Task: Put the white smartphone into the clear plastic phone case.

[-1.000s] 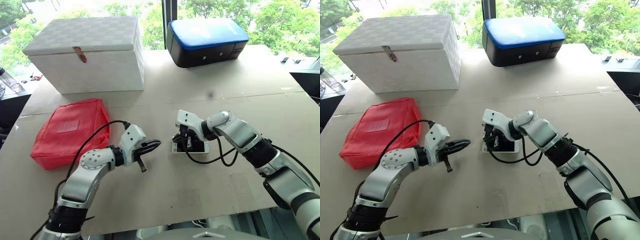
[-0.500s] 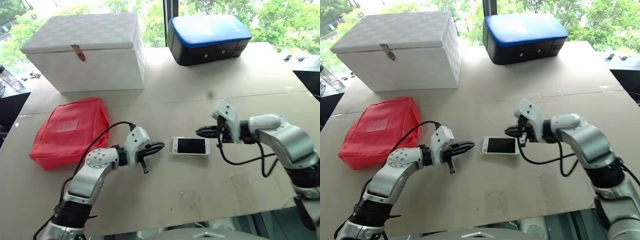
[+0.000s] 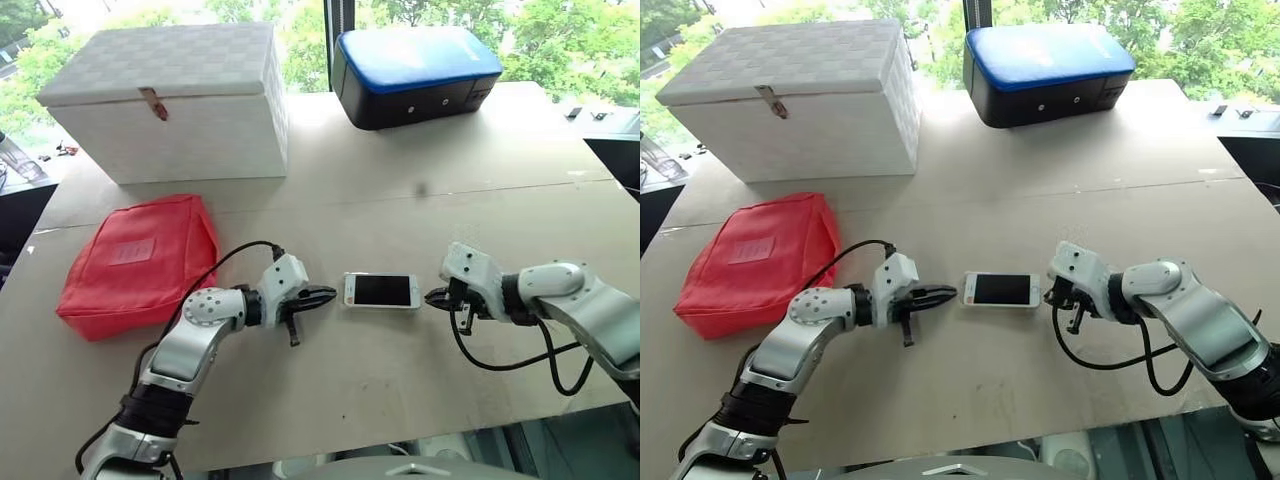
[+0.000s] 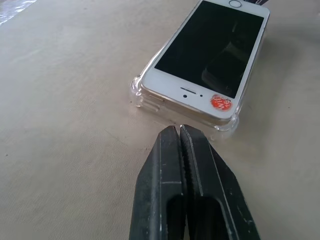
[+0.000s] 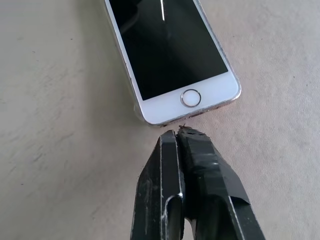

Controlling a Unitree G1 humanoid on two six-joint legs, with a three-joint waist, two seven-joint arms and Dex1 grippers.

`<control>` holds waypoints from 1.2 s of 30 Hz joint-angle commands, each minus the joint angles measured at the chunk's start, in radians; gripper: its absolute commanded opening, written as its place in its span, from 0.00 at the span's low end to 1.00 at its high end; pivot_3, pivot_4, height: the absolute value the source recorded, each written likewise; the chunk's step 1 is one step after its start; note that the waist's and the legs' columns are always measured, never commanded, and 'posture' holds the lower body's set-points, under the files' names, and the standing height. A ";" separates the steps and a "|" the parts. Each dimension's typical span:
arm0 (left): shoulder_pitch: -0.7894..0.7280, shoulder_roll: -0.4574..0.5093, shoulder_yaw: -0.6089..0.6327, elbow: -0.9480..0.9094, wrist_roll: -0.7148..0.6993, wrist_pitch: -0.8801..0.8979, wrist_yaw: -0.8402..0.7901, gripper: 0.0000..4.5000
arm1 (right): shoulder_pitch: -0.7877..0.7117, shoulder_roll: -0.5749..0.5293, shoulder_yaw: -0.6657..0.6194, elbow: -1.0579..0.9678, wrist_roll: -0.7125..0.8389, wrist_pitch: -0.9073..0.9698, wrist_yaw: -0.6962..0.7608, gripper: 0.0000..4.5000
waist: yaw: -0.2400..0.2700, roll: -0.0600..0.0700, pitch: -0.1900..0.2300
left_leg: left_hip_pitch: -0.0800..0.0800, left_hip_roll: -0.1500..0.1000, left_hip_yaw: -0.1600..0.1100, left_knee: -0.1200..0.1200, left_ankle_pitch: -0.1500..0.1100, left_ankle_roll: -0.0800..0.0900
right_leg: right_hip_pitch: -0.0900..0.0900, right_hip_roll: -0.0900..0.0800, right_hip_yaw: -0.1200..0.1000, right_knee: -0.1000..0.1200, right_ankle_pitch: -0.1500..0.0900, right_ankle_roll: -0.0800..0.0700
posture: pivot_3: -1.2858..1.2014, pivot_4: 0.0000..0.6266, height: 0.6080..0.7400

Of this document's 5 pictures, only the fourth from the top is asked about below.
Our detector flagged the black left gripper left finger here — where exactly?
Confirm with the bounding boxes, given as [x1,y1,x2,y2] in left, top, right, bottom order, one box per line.
[129,125,188,240]

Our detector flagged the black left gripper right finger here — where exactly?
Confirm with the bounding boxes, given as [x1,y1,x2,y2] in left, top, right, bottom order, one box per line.
[179,124,262,240]

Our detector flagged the white smartphone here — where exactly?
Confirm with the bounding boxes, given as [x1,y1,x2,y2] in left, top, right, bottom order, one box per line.
[141,0,272,121]

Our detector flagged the brown cardboard sheet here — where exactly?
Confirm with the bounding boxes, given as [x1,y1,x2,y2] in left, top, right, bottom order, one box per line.
[0,0,320,240]

